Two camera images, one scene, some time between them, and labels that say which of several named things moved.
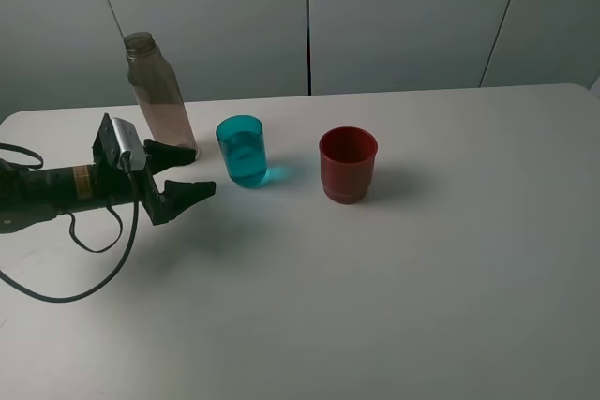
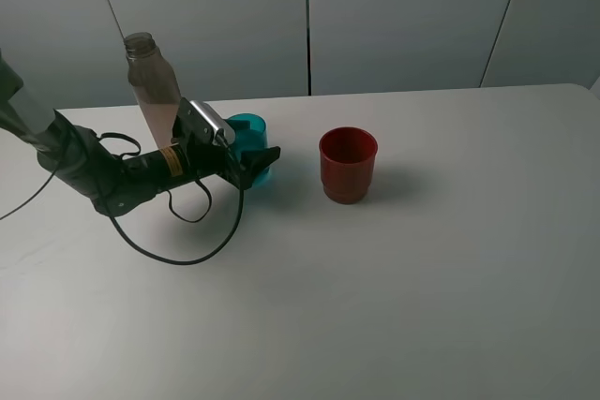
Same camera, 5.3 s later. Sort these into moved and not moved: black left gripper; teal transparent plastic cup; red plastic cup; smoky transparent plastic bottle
Moved: black left gripper
Not moved: smoky transparent plastic bottle; red plastic cup; teal transparent plastic cup
